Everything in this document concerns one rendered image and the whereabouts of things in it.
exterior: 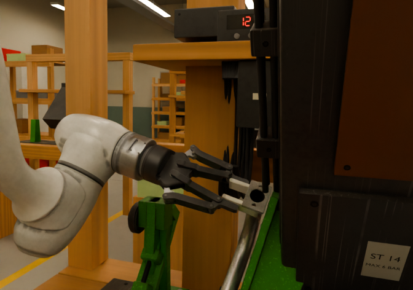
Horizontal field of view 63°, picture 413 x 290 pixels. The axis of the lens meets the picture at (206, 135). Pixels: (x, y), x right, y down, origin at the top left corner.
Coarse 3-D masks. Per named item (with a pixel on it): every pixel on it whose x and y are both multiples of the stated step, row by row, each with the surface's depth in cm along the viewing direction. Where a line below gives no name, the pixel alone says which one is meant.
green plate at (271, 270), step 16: (272, 192) 50; (272, 208) 48; (272, 224) 49; (256, 240) 49; (272, 240) 49; (256, 256) 49; (272, 256) 50; (256, 272) 51; (272, 272) 50; (288, 272) 49; (256, 288) 51; (272, 288) 50; (288, 288) 49
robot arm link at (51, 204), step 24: (0, 48) 46; (0, 72) 46; (0, 96) 47; (0, 120) 48; (0, 144) 49; (0, 168) 50; (24, 168) 53; (48, 168) 61; (72, 168) 63; (24, 192) 54; (48, 192) 57; (72, 192) 60; (96, 192) 66; (24, 216) 57; (48, 216) 57; (72, 216) 60; (24, 240) 58; (48, 240) 58
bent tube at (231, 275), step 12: (252, 180) 62; (252, 192) 61; (252, 204) 59; (264, 204) 59; (252, 216) 64; (252, 228) 66; (240, 240) 68; (252, 240) 67; (240, 252) 67; (240, 264) 65; (228, 276) 64; (240, 276) 64; (228, 288) 62
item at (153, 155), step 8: (152, 152) 64; (160, 152) 64; (168, 152) 66; (176, 152) 68; (144, 160) 64; (152, 160) 64; (160, 160) 64; (168, 160) 66; (144, 168) 64; (152, 168) 63; (160, 168) 64; (168, 168) 65; (176, 168) 65; (184, 168) 65; (144, 176) 65; (152, 176) 64; (160, 176) 64; (168, 176) 64; (160, 184) 64; (168, 184) 63; (176, 184) 63; (184, 184) 64
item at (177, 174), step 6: (174, 174) 63; (180, 174) 64; (180, 180) 63; (186, 180) 63; (186, 186) 64; (192, 186) 63; (198, 186) 63; (192, 192) 64; (198, 192) 63; (204, 192) 62; (210, 192) 62; (204, 198) 63; (210, 198) 61; (216, 198) 61
